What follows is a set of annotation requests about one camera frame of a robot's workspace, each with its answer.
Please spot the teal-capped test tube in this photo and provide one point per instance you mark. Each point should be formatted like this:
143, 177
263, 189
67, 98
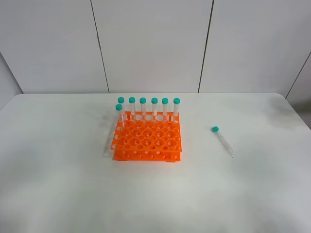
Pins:
119, 109
224, 142

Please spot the teal-capped tube row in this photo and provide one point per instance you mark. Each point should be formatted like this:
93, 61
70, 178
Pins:
143, 105
176, 102
164, 106
121, 102
132, 102
154, 102

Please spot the orange plastic test tube rack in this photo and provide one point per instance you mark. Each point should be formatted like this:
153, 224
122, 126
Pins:
147, 138

